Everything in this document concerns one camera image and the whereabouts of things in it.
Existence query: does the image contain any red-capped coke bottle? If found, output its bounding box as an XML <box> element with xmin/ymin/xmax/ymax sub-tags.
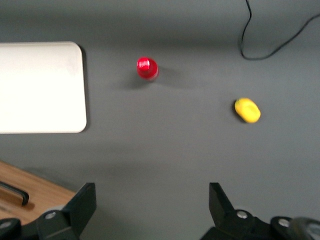
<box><xmin>136</xmin><ymin>56</ymin><xmax>159</xmax><ymax>82</ymax></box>

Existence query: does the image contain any black metal handle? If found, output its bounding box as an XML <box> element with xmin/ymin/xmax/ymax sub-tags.
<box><xmin>0</xmin><ymin>180</ymin><xmax>30</xmax><ymax>207</ymax></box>

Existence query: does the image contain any yellow lemon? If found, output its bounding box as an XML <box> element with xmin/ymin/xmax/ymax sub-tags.
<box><xmin>234</xmin><ymin>97</ymin><xmax>262</xmax><ymax>124</ymax></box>

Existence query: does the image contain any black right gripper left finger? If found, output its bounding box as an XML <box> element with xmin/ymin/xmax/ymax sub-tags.
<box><xmin>35</xmin><ymin>182</ymin><xmax>97</xmax><ymax>240</ymax></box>

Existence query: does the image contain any thin black cable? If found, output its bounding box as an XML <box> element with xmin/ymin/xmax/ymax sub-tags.
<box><xmin>238</xmin><ymin>0</ymin><xmax>320</xmax><ymax>61</ymax></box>

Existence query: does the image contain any white rectangular tray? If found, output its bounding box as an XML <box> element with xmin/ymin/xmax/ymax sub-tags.
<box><xmin>0</xmin><ymin>41</ymin><xmax>88</xmax><ymax>134</ymax></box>

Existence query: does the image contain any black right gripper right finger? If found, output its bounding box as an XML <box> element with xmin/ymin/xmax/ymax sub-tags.
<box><xmin>199</xmin><ymin>182</ymin><xmax>272</xmax><ymax>240</ymax></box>

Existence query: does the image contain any light wooden board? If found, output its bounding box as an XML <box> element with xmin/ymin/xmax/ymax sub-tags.
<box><xmin>0</xmin><ymin>160</ymin><xmax>77</xmax><ymax>226</ymax></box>

